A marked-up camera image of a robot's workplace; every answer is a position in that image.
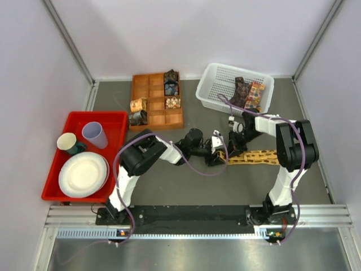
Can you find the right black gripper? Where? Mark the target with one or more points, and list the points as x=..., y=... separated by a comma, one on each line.
x=234, y=152

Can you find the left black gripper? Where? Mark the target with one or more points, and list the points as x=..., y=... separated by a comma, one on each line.
x=215, y=160

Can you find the yellow insect print tie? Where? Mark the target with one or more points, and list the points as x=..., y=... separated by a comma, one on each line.
x=268, y=157

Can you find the orange tan tie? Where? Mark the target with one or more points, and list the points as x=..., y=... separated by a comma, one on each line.
x=138, y=104

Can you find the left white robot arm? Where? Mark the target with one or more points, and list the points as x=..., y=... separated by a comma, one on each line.
x=139, y=154

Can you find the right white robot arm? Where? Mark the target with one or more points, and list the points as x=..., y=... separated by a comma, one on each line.
x=296, y=151

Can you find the colourful dotted tie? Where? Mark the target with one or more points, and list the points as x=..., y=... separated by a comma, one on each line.
x=254, y=96

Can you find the white plastic basket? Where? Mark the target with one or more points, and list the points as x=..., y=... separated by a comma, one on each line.
x=220, y=79

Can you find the dark brown paisley tie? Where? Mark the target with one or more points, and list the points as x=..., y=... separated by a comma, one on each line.
x=242, y=90

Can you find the rolled blue black tie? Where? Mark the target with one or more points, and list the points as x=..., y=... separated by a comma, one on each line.
x=171, y=89

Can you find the rolled dark patterned tie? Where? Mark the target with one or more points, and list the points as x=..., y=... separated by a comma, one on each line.
x=138, y=118

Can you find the rolled dark tie top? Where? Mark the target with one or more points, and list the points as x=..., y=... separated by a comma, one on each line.
x=171, y=77

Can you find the wooden compartment tray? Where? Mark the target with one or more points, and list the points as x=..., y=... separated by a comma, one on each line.
x=159, y=117

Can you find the lilac plastic cup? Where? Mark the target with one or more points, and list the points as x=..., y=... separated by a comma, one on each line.
x=95, y=134

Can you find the white plate stack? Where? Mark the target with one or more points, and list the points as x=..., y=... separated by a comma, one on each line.
x=83, y=175

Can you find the dark green cup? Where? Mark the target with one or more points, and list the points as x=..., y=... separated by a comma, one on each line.
x=77, y=148

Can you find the beige paper cup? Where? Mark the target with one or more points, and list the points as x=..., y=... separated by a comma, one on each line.
x=67, y=142

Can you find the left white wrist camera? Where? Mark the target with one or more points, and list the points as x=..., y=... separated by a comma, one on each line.
x=217, y=142

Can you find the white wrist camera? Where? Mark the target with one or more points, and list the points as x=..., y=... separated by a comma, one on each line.
x=234, y=126
x=217, y=142

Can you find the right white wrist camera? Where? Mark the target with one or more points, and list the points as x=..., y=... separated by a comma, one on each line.
x=234, y=126

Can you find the grey slotted cable duct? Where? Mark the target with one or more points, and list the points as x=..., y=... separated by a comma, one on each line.
x=116, y=233

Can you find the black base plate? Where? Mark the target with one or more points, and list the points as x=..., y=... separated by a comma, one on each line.
x=243, y=214

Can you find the aluminium frame rail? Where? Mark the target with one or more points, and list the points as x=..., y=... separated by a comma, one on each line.
x=311, y=216

